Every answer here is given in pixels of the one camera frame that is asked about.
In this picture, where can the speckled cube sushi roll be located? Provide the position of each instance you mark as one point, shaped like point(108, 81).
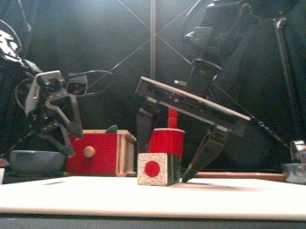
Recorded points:
point(152, 169)

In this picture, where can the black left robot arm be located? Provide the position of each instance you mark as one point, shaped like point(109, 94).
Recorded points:
point(9, 71)

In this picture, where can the red plastic utensil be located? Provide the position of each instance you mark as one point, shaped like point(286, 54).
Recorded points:
point(172, 117)

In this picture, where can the red plastic cup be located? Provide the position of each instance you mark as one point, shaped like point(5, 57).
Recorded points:
point(167, 141)

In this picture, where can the red wooden drawer box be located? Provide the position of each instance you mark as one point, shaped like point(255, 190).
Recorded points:
point(99, 155)

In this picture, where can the small green toy piece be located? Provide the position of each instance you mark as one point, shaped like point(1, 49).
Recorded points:
point(112, 129)

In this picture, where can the grey bowl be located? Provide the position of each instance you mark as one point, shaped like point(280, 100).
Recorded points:
point(36, 162)

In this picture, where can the white and red small object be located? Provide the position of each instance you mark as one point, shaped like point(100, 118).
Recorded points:
point(1, 174)

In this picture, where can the round shiny metal piece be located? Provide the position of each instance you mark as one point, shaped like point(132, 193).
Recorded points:
point(298, 152)

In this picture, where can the silver metal pot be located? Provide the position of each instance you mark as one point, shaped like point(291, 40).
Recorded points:
point(295, 173)

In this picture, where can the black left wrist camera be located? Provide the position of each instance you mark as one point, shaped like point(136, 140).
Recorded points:
point(76, 85)

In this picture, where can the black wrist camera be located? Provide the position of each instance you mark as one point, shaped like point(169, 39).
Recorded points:
point(199, 40)
point(76, 85)

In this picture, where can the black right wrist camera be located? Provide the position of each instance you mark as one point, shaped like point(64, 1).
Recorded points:
point(199, 40)

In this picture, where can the vertical metal frame pole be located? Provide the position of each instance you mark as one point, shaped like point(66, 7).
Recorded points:
point(152, 38)

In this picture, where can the grey metal stand post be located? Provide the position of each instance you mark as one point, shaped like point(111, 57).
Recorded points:
point(283, 59)

